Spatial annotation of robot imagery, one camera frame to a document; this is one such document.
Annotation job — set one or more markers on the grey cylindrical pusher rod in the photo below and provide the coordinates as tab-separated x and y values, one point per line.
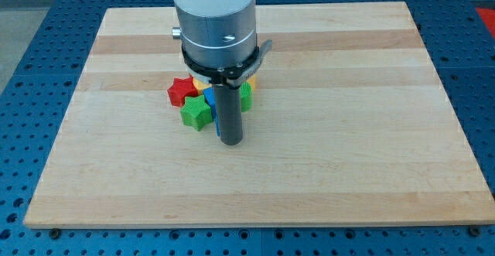
228	109

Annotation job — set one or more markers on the green round block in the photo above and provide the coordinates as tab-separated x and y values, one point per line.
246	96

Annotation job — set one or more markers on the light wooden board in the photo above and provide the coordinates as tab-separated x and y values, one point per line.
350	127

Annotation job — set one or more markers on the green star block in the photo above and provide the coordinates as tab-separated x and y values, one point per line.
196	112

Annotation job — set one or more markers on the yellow block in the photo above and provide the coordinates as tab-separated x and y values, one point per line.
253	82
200	86

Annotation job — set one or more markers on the red object at edge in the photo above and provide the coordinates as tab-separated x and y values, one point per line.
488	17

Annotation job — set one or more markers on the blue block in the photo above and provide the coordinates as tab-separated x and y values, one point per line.
210	100

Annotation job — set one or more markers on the red star block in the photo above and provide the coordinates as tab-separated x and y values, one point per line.
181	89

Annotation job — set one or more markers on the black clamp ring with lever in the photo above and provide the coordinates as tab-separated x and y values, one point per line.
234	76

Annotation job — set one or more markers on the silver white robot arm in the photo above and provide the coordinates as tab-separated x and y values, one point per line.
220	47

